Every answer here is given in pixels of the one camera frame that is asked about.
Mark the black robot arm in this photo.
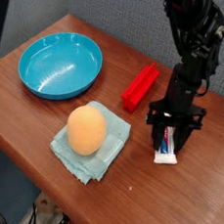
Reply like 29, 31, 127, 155
147, 0, 224, 152

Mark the orange egg-shaped sponge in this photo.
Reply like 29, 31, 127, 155
67, 105, 107, 157

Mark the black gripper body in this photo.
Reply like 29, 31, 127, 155
146, 64, 206, 130

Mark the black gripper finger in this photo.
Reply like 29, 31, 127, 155
152, 124, 165, 151
173, 127, 192, 154

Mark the black cable under table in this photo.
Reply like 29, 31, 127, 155
28, 202, 39, 224

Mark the white toothpaste tube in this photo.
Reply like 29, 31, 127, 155
154, 126, 177, 165

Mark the light blue folded cloth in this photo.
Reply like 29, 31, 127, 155
50, 101, 131, 185

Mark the red plastic block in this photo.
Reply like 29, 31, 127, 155
121, 63, 159, 113

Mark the blue plastic plate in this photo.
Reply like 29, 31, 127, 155
18, 32, 103, 101

